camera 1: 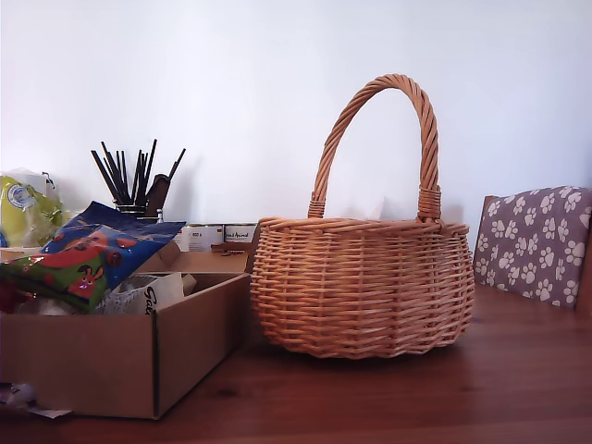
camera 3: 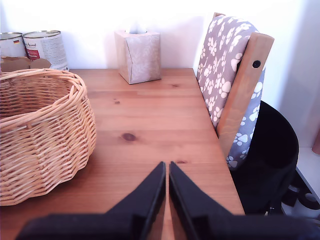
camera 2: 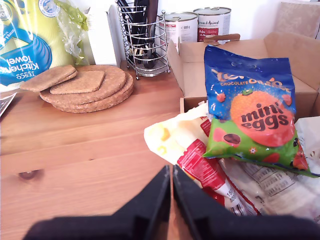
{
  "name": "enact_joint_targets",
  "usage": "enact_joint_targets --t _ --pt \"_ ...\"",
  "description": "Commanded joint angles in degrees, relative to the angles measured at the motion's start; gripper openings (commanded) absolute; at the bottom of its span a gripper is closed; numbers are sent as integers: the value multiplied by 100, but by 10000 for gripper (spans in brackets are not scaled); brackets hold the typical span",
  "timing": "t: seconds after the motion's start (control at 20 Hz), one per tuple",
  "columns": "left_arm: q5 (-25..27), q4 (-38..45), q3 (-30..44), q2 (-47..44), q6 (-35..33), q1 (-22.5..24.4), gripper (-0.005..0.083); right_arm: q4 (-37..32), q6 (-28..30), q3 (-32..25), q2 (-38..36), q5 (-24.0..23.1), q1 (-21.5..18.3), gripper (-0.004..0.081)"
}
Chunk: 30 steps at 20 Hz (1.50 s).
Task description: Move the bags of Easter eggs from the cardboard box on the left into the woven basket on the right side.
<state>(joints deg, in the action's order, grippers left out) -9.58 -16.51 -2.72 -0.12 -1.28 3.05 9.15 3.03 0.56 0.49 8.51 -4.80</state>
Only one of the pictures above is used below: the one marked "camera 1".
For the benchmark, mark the thin black stick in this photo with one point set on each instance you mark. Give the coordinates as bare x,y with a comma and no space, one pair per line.
149,169
176,164
113,173
137,176
124,177
105,177

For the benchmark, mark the yellow-green plastic bag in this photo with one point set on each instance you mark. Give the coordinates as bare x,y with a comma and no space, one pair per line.
28,217

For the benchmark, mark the grey paw print cushion cover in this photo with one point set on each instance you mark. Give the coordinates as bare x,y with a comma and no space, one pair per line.
532,250

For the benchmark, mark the brown cardboard box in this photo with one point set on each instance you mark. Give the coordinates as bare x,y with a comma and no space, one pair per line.
92,361

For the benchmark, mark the tin can with script label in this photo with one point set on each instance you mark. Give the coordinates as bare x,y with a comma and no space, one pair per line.
238,235

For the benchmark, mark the blue Terry's mini eggs bag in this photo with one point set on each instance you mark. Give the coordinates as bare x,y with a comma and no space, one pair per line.
88,259

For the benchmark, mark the small flat brown object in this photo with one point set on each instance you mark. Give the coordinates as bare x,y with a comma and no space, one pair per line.
229,250

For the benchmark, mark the tin can with 800g label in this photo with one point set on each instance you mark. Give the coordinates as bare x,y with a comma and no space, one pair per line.
199,237

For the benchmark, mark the white Galaxy egg bag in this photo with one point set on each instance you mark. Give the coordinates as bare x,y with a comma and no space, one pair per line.
139,296

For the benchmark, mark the torn white paper scrap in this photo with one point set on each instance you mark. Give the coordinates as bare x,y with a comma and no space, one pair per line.
20,393

